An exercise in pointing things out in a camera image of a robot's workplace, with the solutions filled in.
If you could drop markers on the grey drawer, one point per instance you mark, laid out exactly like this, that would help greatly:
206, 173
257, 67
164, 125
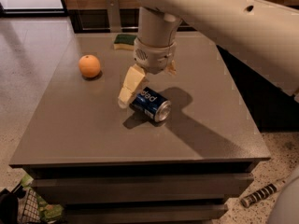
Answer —
151, 188
146, 214

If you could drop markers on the upper grey drawer front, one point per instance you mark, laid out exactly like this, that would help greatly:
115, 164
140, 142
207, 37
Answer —
151, 188

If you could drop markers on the blue pepsi can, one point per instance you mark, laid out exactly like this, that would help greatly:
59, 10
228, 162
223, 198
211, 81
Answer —
152, 104

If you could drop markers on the green yellow sponge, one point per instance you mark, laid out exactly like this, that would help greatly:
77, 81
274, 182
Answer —
124, 41

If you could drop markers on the orange fruit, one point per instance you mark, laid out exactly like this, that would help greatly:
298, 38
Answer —
89, 66

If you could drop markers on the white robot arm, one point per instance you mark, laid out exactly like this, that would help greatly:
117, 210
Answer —
254, 31

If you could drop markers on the grey drawer cabinet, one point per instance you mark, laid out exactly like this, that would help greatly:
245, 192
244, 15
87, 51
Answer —
79, 131

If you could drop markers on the green snack bag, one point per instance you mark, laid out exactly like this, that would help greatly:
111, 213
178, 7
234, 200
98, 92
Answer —
33, 209

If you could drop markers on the black checkered bag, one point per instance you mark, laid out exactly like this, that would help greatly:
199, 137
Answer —
9, 208

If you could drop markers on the lower grey drawer front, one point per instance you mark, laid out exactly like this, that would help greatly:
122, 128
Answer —
146, 214

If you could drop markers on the left metal bracket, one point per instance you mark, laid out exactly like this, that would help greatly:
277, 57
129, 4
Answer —
114, 16

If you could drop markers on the white power strip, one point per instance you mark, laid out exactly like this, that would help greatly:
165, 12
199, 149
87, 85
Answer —
263, 193

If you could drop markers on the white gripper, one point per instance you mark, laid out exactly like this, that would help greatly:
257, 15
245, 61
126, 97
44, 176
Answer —
154, 59

